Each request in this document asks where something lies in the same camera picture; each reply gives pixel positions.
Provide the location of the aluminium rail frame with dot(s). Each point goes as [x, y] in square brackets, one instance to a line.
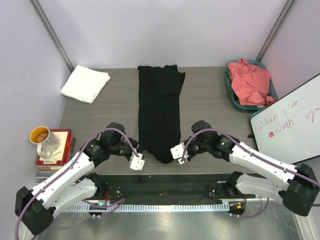
[94, 182]

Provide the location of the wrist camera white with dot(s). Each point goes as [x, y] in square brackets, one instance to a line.
[137, 162]
[177, 153]

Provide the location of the bottom book in stack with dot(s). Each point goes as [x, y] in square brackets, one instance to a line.
[45, 172]

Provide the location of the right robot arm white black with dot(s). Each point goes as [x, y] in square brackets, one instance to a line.
[295, 186]

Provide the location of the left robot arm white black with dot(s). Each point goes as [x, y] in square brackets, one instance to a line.
[36, 208]

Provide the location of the whiteboard with red writing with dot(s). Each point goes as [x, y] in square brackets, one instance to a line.
[289, 129]

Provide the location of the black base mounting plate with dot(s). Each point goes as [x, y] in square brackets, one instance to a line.
[172, 187]

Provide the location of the red top book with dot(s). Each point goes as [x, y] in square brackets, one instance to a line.
[65, 136]

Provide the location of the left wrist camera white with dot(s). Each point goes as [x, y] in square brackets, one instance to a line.
[137, 162]

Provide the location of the folded white t shirt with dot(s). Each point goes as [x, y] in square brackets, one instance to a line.
[85, 84]

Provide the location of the pink crumpled t shirt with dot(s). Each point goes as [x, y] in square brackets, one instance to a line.
[250, 83]

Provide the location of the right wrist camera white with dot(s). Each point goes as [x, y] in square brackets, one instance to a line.
[177, 153]

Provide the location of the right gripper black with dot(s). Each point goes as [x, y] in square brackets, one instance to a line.
[190, 156]

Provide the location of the white slotted cable duct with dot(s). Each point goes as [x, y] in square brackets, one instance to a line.
[83, 207]

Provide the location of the black floral t shirt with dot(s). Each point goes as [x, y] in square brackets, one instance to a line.
[159, 126]

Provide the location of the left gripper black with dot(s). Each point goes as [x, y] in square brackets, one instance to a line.
[134, 143]

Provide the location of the floral mug yellow inside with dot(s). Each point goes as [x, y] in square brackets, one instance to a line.
[47, 143]

